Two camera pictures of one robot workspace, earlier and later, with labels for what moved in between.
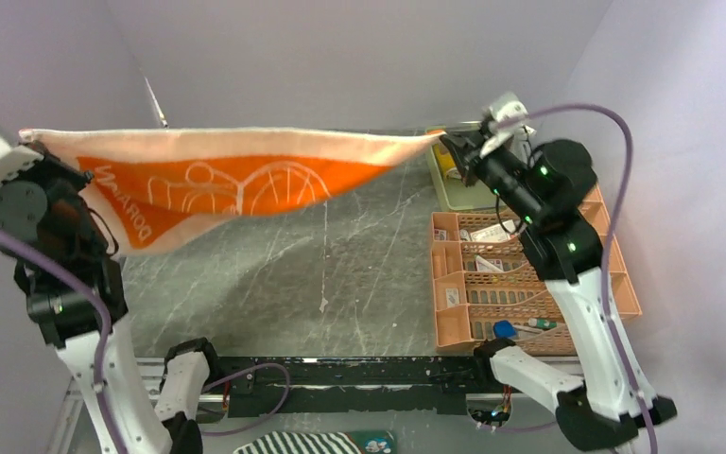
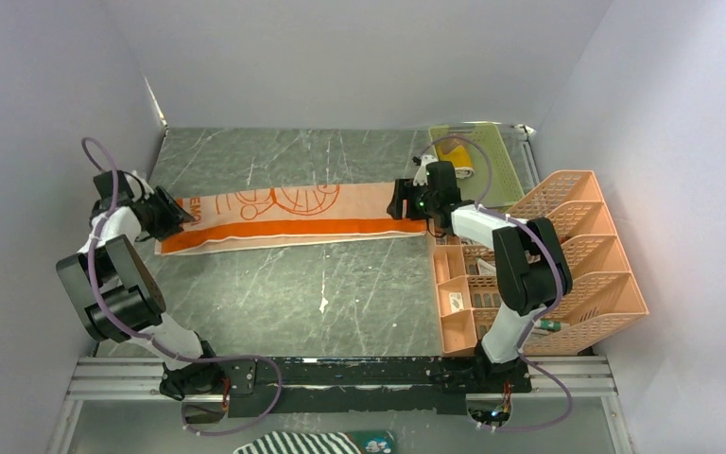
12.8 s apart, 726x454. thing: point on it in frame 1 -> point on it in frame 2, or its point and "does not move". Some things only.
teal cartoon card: x=374 y=442 does not move
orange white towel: x=150 y=185 -> x=286 y=217
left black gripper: x=51 y=161 -> x=174 y=215
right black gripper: x=464 y=150 -> x=405 y=189
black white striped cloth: x=302 y=443 does not move
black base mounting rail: x=382 y=385 does not move
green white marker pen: x=543 y=323 does not move
